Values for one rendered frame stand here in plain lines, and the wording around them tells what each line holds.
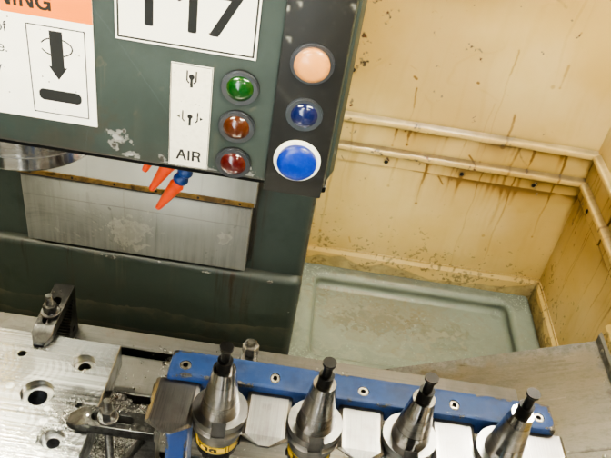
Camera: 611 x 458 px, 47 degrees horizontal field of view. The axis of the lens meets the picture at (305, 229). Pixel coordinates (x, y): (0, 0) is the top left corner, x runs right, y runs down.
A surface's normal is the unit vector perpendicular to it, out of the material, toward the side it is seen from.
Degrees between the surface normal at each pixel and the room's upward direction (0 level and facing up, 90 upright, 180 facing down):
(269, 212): 90
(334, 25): 90
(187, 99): 90
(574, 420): 24
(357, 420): 0
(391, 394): 0
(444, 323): 0
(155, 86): 90
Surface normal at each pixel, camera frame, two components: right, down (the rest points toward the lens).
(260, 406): 0.14, -0.77
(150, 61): -0.07, 0.61
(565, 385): -0.28, -0.77
